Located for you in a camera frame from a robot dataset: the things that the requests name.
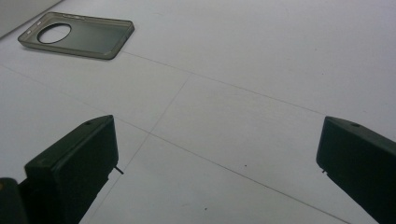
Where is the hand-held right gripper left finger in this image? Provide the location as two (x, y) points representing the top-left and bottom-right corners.
(18, 114), (125, 224)

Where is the translucent grey phone case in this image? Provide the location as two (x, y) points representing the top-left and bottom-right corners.
(17, 11), (135, 61)

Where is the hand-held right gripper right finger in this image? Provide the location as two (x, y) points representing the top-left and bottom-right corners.
(316, 116), (396, 224)

